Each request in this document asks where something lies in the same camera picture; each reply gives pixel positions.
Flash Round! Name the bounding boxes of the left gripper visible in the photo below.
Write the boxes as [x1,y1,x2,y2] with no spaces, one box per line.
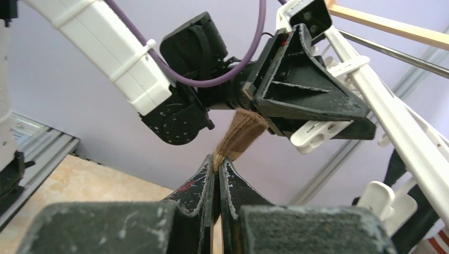
[224,23,370,137]

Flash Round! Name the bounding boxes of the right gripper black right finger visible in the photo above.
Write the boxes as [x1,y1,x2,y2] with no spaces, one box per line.
[219,159,396,253]

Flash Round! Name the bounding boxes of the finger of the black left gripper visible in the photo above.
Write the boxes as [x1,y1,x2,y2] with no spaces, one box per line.
[270,117,376,140]

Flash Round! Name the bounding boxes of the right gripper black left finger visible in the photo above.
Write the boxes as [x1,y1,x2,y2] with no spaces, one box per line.
[17,156,215,253]

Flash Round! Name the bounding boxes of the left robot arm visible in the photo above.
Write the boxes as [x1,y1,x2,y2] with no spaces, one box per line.
[27,1,375,189]

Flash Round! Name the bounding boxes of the black hanging sock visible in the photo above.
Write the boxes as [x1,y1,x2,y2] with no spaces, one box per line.
[353,151,439,253]

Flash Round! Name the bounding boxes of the wooden clothes rack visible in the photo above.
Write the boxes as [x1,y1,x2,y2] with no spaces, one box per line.
[325,1,448,79]

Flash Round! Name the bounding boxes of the grey sock orange stripes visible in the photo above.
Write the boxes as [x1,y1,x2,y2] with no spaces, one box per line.
[413,228,448,254]

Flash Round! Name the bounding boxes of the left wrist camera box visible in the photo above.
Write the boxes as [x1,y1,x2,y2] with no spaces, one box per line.
[275,0,333,44]

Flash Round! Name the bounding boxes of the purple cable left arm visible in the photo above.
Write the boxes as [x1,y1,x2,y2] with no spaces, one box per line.
[103,0,289,88]

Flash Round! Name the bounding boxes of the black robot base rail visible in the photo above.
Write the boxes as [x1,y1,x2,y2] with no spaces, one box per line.
[1,113,80,230]

